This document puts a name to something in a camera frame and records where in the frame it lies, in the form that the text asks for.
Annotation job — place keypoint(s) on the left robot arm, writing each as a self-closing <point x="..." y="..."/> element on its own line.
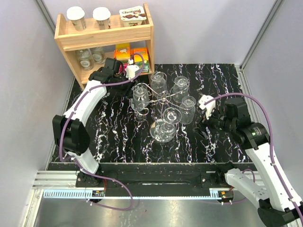
<point x="69" y="130"/>

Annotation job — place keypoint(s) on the white lidded cup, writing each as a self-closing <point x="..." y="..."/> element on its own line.
<point x="102" y="16"/>
<point x="76" y="15"/>

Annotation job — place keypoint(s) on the right white lidded cup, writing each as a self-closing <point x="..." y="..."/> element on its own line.
<point x="102" y="16"/>

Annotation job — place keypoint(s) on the right clear glass bottle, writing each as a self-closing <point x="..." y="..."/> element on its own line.
<point x="98" y="55"/>

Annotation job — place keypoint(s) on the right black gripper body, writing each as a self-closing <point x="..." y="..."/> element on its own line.
<point x="212" y="122"/>

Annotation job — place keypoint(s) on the ribbed goblet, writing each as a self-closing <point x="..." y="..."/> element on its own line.
<point x="187" y="109"/>
<point x="141" y="96"/>
<point x="158" y="82"/>
<point x="180" y="88"/>

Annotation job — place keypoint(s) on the Chobani yogurt tub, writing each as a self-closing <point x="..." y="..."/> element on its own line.
<point x="134" y="16"/>

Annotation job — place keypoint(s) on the green Scrub Daddy box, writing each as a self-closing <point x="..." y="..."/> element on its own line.
<point x="142" y="54"/>

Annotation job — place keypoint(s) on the left clear glass bottle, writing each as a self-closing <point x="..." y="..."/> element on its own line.
<point x="84" y="58"/>

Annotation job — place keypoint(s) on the clear stemmed wine glass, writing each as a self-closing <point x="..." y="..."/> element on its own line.
<point x="171" y="117"/>
<point x="140" y="114"/>

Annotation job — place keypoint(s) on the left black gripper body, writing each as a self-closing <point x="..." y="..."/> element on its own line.
<point x="126" y="89"/>

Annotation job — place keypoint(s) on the pink sponge box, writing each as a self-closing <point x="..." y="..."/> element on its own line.
<point x="123" y="53"/>

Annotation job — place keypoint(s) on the left white lidded cup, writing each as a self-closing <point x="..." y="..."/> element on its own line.
<point x="76" y="15"/>

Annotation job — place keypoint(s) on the clear glass bottle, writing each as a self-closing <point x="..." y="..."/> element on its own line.
<point x="84" y="58"/>
<point x="98" y="55"/>

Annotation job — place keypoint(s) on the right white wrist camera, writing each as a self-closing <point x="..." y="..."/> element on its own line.
<point x="205" y="103"/>

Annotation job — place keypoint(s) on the chrome wine glass rack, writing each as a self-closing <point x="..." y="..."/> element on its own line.
<point x="175" y="107"/>

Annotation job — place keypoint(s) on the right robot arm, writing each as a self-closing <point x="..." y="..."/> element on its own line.
<point x="277" y="203"/>

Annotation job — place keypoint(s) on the wooden two-tier shelf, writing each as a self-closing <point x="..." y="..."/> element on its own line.
<point x="69" y="40"/>

